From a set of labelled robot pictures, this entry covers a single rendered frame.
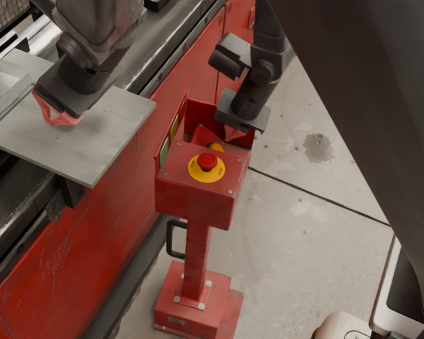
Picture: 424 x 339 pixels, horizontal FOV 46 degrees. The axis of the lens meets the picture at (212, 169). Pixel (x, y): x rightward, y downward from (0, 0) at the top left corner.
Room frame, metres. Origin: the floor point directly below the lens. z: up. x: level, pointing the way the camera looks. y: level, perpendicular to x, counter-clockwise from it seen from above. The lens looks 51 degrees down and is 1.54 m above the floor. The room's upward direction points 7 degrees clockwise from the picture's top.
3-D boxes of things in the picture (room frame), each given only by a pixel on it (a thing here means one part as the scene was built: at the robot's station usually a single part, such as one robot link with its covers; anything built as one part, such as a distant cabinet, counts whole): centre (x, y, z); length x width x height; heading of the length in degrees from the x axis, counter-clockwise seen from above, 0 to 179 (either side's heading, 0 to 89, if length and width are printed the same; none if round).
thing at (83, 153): (0.51, 0.25, 1.00); 0.26 x 0.18 x 0.01; 71
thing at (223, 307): (0.66, -0.02, 0.06); 0.25 x 0.20 x 0.12; 80
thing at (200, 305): (0.66, 0.01, 0.13); 0.10 x 0.10 x 0.01; 80
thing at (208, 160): (0.62, 0.01, 0.79); 0.04 x 0.04 x 0.04
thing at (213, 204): (0.66, 0.01, 0.75); 0.20 x 0.16 x 0.18; 170
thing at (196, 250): (0.66, 0.01, 0.39); 0.05 x 0.05 x 0.54; 80
